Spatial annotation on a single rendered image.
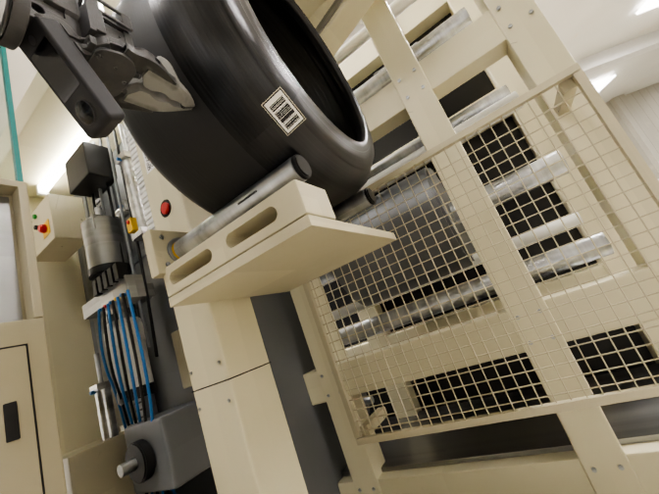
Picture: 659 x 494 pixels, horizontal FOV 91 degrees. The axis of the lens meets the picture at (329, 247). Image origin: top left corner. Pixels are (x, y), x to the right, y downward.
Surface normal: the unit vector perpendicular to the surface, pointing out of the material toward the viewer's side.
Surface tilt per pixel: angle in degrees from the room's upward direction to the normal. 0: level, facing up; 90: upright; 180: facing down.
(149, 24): 96
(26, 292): 90
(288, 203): 90
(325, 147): 134
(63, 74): 119
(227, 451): 90
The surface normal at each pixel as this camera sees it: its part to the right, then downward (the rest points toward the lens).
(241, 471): -0.51, -0.04
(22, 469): 0.79, -0.41
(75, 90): -0.26, 0.40
